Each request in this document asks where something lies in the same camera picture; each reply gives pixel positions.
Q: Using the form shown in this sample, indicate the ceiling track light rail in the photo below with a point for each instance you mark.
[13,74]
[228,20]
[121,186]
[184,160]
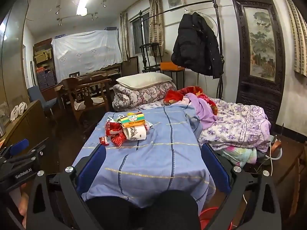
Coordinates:
[93,16]

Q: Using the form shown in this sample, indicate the glossy wardrobe door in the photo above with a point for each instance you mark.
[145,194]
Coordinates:
[12,64]

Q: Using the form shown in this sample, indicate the person's legs in black trousers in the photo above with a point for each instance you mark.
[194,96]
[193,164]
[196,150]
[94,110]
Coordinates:
[144,210]

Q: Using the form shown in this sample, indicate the pastel tie-dye blanket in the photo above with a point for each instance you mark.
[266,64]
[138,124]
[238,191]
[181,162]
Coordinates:
[239,154]

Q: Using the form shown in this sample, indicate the white cloth cover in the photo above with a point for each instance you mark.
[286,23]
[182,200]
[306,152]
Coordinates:
[84,48]

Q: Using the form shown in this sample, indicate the orange box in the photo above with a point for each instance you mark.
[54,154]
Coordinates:
[171,66]

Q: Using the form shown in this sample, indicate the cream pillow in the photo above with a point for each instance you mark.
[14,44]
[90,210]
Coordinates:
[144,80]

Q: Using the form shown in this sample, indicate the person's left hand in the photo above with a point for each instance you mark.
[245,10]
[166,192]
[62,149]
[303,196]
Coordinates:
[22,206]

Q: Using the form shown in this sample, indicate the carved wooden armchair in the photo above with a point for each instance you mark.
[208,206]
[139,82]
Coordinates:
[72,83]

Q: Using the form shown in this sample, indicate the red blanket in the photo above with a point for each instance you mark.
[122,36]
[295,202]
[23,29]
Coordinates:
[172,95]

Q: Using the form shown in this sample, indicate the brown rounded pot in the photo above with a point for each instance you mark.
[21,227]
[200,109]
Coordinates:
[278,146]

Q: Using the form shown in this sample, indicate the pale pink cloth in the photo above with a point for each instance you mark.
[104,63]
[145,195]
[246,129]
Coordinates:
[179,103]

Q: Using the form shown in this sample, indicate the black wooden chair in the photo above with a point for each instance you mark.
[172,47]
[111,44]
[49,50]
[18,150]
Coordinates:
[150,45]

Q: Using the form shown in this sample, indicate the shelf with boxes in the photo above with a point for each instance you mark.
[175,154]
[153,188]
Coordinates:
[44,76]

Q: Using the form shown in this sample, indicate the red snack wrapper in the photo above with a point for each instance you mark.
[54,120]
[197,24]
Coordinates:
[115,130]

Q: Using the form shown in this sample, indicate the barred window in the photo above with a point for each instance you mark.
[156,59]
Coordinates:
[138,36]

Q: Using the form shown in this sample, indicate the red plastic basket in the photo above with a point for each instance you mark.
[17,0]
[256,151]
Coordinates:
[208,218]

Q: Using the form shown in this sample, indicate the purple floral duvet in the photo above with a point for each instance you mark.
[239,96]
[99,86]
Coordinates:
[235,124]

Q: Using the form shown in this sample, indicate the white printed paper cup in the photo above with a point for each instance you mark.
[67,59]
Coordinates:
[135,133]

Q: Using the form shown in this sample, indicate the small white carton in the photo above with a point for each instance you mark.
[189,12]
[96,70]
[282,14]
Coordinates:
[148,125]

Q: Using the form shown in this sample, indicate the blue striped sheet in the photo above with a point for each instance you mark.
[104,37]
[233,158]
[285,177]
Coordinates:
[156,160]

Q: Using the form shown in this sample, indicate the black iron bed frame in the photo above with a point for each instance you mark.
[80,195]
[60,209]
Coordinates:
[220,88]

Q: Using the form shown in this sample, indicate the folded floral quilt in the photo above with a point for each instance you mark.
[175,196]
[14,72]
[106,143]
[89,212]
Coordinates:
[144,97]

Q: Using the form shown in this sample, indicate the standing fan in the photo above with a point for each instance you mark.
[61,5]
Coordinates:
[213,24]

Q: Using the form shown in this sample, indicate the checked beige curtain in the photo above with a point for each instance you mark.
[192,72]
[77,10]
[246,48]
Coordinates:
[156,24]
[124,38]
[297,40]

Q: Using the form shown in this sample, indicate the yellow green carton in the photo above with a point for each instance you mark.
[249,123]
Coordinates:
[133,121]

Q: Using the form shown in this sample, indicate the black padded jacket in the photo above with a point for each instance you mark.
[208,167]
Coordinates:
[196,45]

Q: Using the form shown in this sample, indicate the silver foil wrapper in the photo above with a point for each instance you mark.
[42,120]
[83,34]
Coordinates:
[110,119]

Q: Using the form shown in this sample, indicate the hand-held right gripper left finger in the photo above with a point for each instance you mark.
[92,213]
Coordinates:
[92,165]

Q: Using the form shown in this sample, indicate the white seat cushion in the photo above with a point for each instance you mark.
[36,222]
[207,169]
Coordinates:
[98,100]
[80,105]

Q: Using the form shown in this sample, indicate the pale blue basin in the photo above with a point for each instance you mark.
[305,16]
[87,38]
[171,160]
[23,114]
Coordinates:
[275,157]

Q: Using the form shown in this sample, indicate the lilac garment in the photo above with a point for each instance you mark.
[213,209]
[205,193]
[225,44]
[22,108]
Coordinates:
[203,110]

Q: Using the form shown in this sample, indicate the brown wooden cabinet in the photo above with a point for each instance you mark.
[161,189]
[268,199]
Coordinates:
[31,124]

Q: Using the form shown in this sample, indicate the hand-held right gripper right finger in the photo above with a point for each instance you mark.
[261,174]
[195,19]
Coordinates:
[217,172]

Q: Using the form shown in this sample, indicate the small red wrapper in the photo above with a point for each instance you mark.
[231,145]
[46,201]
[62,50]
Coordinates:
[103,140]

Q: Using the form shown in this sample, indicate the dark wooden table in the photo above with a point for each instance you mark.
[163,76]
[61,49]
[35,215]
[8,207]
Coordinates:
[96,75]

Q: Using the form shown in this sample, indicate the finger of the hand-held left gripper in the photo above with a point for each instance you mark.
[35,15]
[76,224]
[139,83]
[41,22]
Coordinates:
[20,146]
[26,157]

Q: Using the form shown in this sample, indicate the crumpled white cloth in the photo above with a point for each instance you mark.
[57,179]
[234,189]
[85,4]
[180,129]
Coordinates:
[19,110]

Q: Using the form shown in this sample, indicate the carved dark wooden screen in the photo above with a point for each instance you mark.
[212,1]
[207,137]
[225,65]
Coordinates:
[242,93]

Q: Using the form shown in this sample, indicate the blue chair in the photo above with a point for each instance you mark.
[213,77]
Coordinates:
[36,93]

